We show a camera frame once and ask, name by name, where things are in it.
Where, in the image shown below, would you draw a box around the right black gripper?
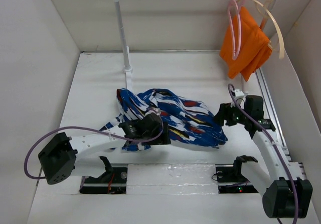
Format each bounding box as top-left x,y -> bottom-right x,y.
211,100 -> 249,126

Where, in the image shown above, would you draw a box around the blue patterned trousers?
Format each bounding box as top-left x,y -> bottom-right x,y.
101,88 -> 228,148

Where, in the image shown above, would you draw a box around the pink plastic hanger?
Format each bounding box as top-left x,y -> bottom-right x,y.
227,0 -> 249,61

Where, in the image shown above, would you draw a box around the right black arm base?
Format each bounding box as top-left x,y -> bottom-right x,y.
212,164 -> 258,194

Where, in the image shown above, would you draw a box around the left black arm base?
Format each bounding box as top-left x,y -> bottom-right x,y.
79,156 -> 128,195

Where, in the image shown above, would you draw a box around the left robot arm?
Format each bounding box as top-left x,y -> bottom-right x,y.
38,113 -> 171,185

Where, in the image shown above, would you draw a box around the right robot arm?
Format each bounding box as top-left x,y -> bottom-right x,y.
214,94 -> 313,223

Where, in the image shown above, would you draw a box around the beige plastic hanger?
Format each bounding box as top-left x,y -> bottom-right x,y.
236,0 -> 285,60

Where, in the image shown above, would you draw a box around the orange garment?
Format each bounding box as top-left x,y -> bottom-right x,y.
220,7 -> 272,81

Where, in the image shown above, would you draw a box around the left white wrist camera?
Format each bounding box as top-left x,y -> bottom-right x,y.
145,107 -> 162,116

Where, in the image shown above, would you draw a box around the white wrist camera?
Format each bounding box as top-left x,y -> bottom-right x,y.
145,107 -> 162,116
231,89 -> 248,101

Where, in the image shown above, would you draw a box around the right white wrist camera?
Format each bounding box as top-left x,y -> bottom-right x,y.
231,89 -> 248,101

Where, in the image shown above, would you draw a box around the aluminium rail right side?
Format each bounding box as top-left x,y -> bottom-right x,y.
254,67 -> 305,179

